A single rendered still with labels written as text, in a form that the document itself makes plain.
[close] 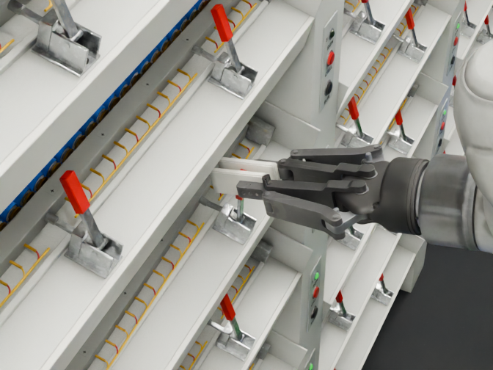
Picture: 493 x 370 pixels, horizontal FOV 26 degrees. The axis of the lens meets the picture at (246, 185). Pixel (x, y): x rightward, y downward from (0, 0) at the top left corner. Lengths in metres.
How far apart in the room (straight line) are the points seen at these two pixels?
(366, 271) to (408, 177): 0.98
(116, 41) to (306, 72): 0.48
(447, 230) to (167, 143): 0.27
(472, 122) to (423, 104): 1.24
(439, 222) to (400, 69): 0.81
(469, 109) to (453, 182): 0.19
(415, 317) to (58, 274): 1.59
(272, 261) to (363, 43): 0.33
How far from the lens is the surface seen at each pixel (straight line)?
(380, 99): 1.73
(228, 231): 1.19
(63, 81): 0.75
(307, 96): 1.25
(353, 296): 1.96
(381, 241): 2.06
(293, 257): 1.43
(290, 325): 1.53
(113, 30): 0.79
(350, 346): 2.14
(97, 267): 0.88
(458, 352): 2.34
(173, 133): 1.00
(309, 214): 1.06
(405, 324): 2.37
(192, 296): 1.13
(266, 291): 1.41
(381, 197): 1.04
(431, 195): 1.01
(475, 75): 0.83
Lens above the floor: 1.77
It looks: 42 degrees down
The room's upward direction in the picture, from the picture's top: straight up
